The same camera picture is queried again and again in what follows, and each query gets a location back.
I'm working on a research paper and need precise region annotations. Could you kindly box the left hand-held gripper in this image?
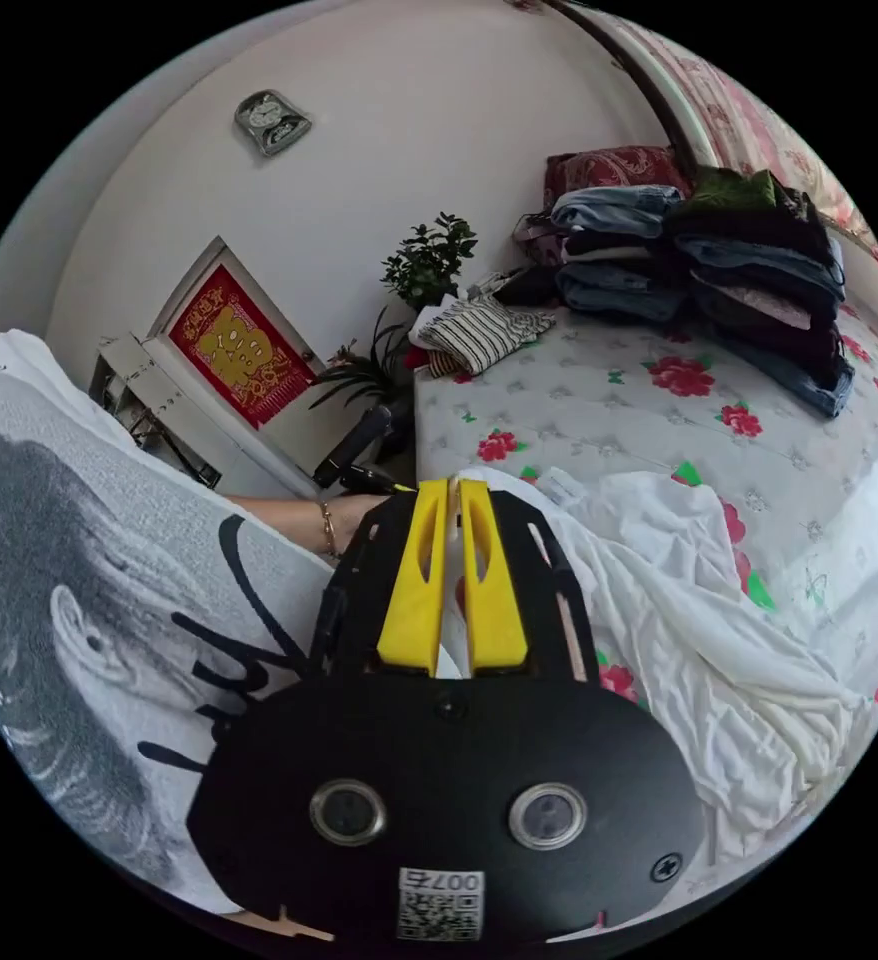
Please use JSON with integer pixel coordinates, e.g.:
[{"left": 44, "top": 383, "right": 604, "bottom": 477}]
[{"left": 339, "top": 464, "right": 419, "bottom": 498}]

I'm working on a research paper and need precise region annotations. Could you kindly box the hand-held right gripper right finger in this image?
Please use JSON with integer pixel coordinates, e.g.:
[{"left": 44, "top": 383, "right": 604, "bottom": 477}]
[{"left": 458, "top": 478, "right": 529, "bottom": 673}]

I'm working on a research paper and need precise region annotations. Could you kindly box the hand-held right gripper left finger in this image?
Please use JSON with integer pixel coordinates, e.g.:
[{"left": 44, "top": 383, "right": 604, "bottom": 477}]
[{"left": 376, "top": 479, "right": 450, "bottom": 673}]

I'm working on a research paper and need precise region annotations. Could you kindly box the white t-shirt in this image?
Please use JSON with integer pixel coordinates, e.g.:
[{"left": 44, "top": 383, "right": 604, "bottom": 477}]
[{"left": 447, "top": 464, "right": 878, "bottom": 865}]

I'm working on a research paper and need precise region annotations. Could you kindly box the person's left forearm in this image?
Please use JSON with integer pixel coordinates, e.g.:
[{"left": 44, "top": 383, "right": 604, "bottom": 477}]
[{"left": 222, "top": 494, "right": 335, "bottom": 558}]

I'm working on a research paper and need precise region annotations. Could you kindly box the person's left hand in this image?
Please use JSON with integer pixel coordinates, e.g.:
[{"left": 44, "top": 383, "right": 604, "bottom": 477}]
[{"left": 328, "top": 494, "right": 389, "bottom": 561}]

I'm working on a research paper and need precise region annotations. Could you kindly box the long-leaved green plant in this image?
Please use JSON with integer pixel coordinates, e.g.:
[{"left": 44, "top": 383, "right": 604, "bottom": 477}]
[{"left": 308, "top": 305, "right": 419, "bottom": 412}]

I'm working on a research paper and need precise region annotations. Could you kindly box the striped garment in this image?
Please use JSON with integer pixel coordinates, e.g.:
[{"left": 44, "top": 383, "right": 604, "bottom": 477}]
[{"left": 408, "top": 293, "right": 558, "bottom": 381}]

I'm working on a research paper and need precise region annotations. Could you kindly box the bed with floral sheet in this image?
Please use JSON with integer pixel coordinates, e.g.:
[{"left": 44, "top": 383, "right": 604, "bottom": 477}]
[{"left": 411, "top": 298, "right": 878, "bottom": 830}]

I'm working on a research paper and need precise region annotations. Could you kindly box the white door with red print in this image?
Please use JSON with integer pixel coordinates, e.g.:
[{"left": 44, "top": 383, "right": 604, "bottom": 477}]
[{"left": 141, "top": 235, "right": 329, "bottom": 483}]

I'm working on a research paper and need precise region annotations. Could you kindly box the bushy green potted plant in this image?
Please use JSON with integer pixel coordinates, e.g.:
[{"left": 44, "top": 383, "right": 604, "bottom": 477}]
[{"left": 378, "top": 211, "right": 480, "bottom": 311}]

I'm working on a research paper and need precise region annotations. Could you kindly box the white shelf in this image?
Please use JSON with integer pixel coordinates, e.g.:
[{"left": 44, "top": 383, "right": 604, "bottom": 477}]
[{"left": 88, "top": 332, "right": 224, "bottom": 490}]

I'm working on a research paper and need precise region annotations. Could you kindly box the person's body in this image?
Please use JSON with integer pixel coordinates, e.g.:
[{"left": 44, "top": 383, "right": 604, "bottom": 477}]
[{"left": 0, "top": 290, "right": 337, "bottom": 918}]

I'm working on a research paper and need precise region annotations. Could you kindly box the red patterned pillow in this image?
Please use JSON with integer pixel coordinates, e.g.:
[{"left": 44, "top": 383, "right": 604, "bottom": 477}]
[{"left": 543, "top": 145, "right": 693, "bottom": 202}]

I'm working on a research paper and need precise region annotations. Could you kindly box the pile of clothes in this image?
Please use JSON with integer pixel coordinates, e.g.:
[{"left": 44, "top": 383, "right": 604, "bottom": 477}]
[{"left": 512, "top": 165, "right": 858, "bottom": 419}]

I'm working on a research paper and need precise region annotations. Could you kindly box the pink floral curtain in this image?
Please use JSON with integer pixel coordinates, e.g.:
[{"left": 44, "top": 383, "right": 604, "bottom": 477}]
[{"left": 630, "top": 13, "right": 878, "bottom": 273}]

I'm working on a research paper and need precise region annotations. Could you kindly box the grey wall clock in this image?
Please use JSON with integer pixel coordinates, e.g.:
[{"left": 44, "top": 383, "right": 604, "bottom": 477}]
[{"left": 232, "top": 89, "right": 314, "bottom": 158}]

